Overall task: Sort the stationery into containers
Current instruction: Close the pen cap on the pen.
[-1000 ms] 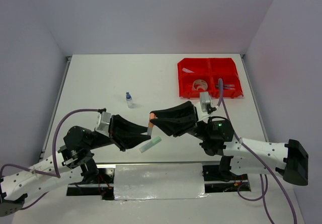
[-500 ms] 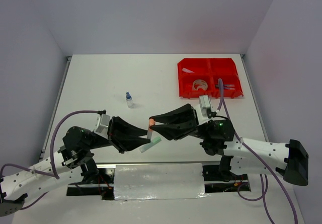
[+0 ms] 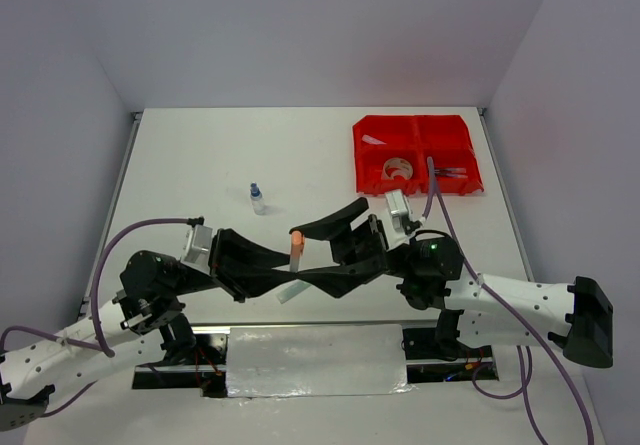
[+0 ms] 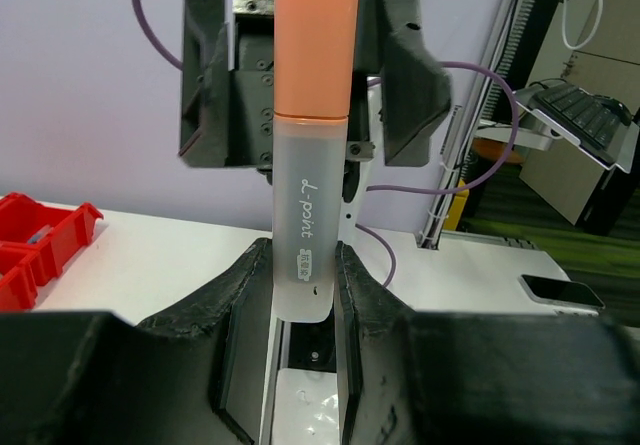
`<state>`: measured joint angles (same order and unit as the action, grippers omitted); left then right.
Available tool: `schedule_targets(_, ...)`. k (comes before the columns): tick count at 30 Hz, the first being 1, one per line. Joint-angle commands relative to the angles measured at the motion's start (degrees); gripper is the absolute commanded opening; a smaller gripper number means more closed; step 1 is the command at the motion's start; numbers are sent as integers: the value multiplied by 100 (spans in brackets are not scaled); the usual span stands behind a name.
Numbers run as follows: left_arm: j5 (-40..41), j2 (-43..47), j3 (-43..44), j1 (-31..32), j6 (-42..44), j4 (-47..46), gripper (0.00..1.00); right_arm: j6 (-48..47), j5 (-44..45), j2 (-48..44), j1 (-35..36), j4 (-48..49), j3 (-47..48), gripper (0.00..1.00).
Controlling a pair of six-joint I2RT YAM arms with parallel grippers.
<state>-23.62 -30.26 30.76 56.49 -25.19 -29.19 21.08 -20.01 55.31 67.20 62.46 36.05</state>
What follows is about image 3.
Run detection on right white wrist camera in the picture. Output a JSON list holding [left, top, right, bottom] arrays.
[[385, 189, 422, 248]]

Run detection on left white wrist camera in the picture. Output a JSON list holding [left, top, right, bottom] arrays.
[[180, 225, 213, 269]]

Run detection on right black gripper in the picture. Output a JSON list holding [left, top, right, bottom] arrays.
[[288, 195, 415, 298]]

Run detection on green highlighter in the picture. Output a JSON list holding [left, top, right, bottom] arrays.
[[276, 281, 310, 304]]

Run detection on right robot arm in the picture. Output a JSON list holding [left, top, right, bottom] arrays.
[[295, 197, 613, 369]]

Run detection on orange-tip grey highlighter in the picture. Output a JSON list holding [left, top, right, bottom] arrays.
[[289, 244, 304, 273]]

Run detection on orange highlighter cap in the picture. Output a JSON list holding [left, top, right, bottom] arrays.
[[290, 230, 305, 259]]

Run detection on red compartment bin tray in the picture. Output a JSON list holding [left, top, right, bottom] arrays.
[[352, 115, 484, 196]]

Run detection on large silver tape roll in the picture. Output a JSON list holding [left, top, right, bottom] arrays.
[[381, 157, 414, 181]]

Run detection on dark blue pen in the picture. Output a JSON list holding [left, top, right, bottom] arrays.
[[436, 173, 468, 180]]

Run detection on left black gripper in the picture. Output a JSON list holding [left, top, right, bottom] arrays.
[[170, 226, 299, 301]]

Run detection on silver foil covered plate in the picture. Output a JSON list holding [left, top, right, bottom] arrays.
[[226, 324, 412, 398]]

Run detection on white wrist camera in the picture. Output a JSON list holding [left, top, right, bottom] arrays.
[[385, 189, 422, 248], [180, 225, 213, 269]]

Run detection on pink highlighter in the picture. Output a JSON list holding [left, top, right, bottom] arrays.
[[361, 135, 386, 146]]

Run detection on clear blue-cap spray bottle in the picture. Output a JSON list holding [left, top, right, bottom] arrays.
[[249, 182, 266, 215]]

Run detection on blue pen with label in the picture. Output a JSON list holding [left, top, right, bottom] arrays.
[[435, 167, 467, 175]]

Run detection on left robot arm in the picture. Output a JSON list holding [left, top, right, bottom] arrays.
[[1, 225, 295, 431]]

